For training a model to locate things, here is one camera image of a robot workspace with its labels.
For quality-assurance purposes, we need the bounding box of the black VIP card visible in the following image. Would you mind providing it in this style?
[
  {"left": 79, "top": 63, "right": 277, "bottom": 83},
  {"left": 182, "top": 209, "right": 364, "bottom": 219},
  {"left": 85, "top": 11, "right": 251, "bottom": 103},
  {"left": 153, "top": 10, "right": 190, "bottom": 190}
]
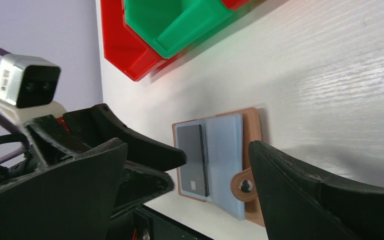
[{"left": 175, "top": 123, "right": 210, "bottom": 201}]

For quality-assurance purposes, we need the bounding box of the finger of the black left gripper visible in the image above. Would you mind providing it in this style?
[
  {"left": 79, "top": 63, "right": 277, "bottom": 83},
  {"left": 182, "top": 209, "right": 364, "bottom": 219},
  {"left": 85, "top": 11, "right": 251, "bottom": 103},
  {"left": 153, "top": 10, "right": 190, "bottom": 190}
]
[{"left": 111, "top": 162, "right": 174, "bottom": 219}]

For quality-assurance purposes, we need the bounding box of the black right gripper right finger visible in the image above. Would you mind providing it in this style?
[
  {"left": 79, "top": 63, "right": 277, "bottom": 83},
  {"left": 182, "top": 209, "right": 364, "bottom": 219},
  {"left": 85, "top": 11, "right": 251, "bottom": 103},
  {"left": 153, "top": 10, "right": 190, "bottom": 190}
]
[{"left": 248, "top": 140, "right": 384, "bottom": 240}]

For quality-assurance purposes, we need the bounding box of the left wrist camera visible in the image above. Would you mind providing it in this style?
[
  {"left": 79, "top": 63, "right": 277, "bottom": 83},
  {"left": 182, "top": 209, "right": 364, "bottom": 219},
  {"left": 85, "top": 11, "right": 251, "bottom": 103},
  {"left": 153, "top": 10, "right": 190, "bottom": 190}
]
[{"left": 0, "top": 54, "right": 67, "bottom": 126}]

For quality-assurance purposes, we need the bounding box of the red bin with gold cards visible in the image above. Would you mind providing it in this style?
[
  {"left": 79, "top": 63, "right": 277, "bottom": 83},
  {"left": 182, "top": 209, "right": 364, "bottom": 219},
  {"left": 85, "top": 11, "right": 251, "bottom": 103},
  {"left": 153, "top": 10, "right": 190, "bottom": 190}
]
[{"left": 220, "top": 0, "right": 251, "bottom": 11}]

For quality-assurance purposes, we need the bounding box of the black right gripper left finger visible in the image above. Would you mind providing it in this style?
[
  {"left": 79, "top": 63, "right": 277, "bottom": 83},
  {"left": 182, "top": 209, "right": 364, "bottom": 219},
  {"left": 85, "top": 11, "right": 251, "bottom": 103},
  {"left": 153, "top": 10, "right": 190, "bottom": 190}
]
[{"left": 0, "top": 139, "right": 128, "bottom": 240}]

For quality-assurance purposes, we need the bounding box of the green plastic bin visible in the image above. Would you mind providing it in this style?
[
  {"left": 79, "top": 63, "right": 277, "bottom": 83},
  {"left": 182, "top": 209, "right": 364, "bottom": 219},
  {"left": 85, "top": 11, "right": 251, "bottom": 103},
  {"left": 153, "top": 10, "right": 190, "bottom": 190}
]
[{"left": 123, "top": 0, "right": 233, "bottom": 59}]

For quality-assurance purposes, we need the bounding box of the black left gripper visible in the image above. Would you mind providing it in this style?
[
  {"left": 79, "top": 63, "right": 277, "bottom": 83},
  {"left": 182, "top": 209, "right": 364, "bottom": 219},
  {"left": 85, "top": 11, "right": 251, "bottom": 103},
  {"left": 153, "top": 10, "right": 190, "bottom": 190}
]
[{"left": 0, "top": 103, "right": 187, "bottom": 184}]

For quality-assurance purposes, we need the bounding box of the red bin with black card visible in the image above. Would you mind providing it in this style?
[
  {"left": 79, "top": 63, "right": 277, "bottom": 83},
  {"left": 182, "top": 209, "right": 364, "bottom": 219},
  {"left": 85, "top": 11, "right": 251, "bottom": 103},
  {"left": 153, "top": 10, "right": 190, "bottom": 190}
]
[{"left": 100, "top": 0, "right": 180, "bottom": 82}]

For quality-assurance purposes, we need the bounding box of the tan leather card holder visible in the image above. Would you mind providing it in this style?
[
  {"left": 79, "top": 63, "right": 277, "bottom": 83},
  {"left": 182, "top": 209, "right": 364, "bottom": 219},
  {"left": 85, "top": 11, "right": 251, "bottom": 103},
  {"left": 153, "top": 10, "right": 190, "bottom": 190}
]
[{"left": 172, "top": 107, "right": 265, "bottom": 227}]

